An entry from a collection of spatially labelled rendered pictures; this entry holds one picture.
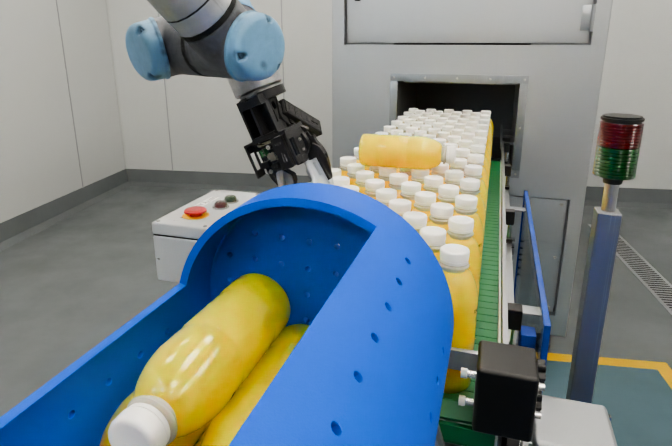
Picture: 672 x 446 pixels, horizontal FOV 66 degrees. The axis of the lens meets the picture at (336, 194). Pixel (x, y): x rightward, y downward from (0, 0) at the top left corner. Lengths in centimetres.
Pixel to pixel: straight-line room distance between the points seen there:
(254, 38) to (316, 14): 419
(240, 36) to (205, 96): 453
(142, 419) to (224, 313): 12
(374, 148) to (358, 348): 83
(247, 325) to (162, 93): 486
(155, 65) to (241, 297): 33
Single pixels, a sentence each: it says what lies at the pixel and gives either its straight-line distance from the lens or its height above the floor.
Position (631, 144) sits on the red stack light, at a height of 122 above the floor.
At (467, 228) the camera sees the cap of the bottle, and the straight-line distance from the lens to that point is 83.
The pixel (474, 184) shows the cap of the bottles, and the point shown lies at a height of 110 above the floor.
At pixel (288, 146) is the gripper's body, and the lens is 75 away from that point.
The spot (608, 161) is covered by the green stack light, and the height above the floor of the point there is 119.
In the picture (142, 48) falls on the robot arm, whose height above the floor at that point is 136.
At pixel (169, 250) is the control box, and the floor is 105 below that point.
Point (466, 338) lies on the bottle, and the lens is 75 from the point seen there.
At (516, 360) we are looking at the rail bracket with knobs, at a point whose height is 100.
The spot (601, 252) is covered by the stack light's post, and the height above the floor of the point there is 103.
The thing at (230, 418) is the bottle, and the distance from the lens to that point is 44.
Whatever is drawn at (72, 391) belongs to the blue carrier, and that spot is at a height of 111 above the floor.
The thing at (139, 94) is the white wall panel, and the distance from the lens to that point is 539.
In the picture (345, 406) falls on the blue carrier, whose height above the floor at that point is 119.
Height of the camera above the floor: 137
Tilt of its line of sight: 16 degrees down
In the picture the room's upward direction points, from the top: straight up
